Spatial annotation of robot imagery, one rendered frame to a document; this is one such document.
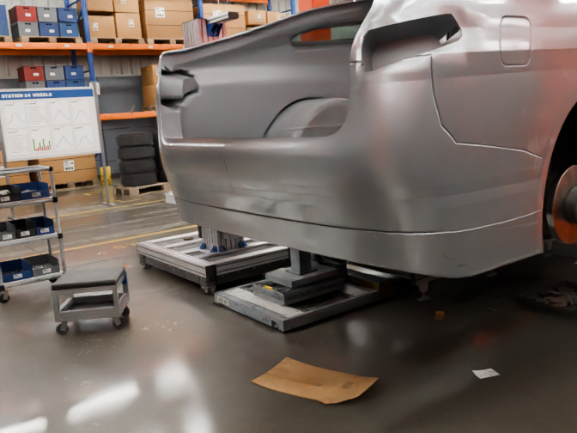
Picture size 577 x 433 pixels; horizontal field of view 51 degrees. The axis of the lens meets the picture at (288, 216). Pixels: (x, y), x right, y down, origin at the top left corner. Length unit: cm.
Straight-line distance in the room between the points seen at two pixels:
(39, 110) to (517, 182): 833
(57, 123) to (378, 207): 823
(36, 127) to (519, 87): 831
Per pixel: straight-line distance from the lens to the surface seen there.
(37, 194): 505
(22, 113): 968
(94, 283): 395
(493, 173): 201
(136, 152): 1111
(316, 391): 290
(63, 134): 981
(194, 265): 460
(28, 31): 1345
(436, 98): 183
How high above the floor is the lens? 130
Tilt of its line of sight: 10 degrees down
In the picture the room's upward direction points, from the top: 4 degrees counter-clockwise
